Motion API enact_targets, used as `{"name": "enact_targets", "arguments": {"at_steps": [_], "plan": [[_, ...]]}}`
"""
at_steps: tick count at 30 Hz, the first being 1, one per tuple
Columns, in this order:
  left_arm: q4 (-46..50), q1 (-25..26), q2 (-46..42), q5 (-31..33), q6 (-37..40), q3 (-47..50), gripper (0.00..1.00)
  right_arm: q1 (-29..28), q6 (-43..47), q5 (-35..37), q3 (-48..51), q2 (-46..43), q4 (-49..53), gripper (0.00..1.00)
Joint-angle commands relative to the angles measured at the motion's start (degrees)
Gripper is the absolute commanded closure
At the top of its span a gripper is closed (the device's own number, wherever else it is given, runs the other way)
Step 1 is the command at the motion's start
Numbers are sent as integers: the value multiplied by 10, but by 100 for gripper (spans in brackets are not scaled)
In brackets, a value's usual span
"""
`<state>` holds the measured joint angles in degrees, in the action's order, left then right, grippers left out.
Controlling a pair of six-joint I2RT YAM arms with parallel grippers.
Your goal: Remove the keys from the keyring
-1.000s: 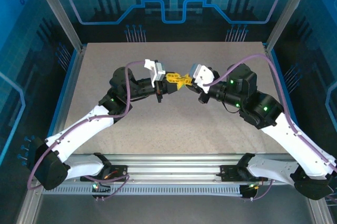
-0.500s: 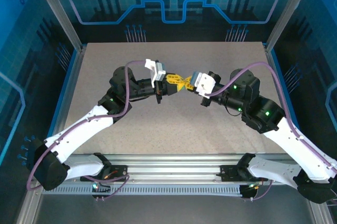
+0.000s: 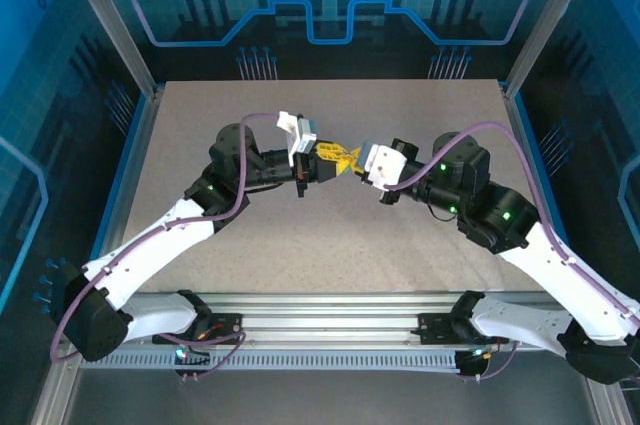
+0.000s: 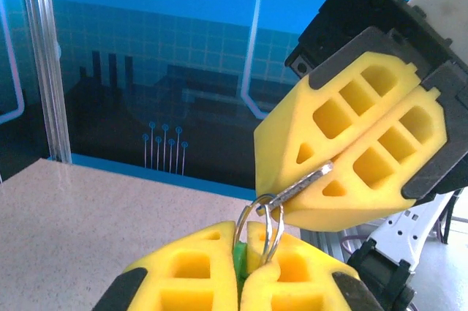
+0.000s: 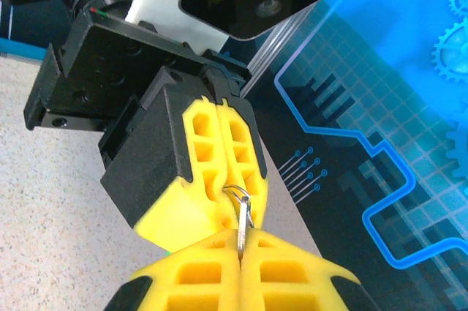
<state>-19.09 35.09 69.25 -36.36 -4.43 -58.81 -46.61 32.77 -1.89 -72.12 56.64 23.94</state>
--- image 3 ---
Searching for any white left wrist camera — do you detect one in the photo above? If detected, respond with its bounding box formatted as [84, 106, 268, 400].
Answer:
[275, 110, 321, 156]

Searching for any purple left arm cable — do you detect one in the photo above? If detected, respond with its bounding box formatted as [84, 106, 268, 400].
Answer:
[48, 112, 281, 381]

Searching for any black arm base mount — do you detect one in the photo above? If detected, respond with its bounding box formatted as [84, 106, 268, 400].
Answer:
[416, 311, 484, 347]
[172, 289, 246, 349]

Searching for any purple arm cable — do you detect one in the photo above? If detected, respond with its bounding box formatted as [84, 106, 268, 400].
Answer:
[48, 112, 281, 381]
[382, 120, 640, 382]

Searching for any grey slotted cable duct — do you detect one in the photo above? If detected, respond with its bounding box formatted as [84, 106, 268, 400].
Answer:
[106, 348, 467, 372]

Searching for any aluminium frame side rail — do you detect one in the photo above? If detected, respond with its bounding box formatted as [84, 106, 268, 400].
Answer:
[28, 87, 164, 425]
[504, 87, 639, 425]

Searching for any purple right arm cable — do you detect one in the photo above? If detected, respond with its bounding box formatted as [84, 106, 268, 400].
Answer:
[382, 120, 640, 382]

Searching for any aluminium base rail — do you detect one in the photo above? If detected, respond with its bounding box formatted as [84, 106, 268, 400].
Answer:
[124, 291, 531, 347]

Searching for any aluminium frame post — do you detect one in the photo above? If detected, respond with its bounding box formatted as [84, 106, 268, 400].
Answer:
[503, 0, 605, 99]
[53, 0, 164, 99]

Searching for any black controller box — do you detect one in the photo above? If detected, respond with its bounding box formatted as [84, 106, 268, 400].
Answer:
[453, 346, 502, 382]
[171, 343, 212, 377]

